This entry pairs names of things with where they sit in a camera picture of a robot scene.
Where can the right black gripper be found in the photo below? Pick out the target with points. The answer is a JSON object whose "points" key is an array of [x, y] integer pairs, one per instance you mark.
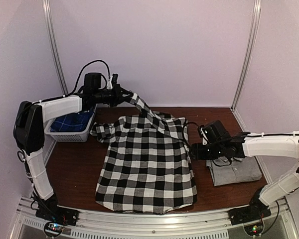
{"points": [[197, 154]]}

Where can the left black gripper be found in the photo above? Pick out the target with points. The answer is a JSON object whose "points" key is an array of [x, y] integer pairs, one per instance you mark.
{"points": [[118, 97]]}

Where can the black white plaid shirt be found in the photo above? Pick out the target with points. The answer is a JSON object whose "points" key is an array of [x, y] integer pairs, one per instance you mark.
{"points": [[147, 167]]}

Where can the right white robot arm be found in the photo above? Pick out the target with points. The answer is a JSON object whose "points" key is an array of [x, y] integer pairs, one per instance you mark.
{"points": [[217, 142]]}

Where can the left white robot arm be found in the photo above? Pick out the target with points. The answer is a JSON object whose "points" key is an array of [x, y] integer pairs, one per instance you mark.
{"points": [[29, 135]]}

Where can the folded grey shirt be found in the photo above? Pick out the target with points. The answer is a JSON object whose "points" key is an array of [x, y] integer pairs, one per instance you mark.
{"points": [[237, 170]]}

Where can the blue plaid shirt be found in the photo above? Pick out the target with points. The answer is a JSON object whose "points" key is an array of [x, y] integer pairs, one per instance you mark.
{"points": [[75, 122]]}

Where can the white plastic basket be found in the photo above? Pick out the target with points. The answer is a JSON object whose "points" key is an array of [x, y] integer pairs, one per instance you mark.
{"points": [[70, 136]]}

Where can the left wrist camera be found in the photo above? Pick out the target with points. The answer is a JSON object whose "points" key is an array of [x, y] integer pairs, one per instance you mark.
{"points": [[92, 82]]}

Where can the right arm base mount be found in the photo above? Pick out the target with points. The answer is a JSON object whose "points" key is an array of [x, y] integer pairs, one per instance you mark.
{"points": [[248, 214]]}

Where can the front aluminium rail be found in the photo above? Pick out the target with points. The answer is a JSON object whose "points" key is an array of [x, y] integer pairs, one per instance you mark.
{"points": [[213, 224]]}

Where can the left aluminium frame post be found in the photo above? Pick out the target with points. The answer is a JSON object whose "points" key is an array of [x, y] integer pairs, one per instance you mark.
{"points": [[53, 45]]}

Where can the aluminium frame post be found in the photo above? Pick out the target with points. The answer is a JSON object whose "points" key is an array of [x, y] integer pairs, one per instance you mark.
{"points": [[53, 45], [254, 26]]}

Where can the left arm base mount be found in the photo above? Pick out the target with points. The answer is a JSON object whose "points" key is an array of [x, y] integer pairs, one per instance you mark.
{"points": [[63, 216]]}

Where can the right aluminium frame post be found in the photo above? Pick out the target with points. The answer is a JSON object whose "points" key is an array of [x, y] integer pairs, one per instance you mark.
{"points": [[254, 26]]}

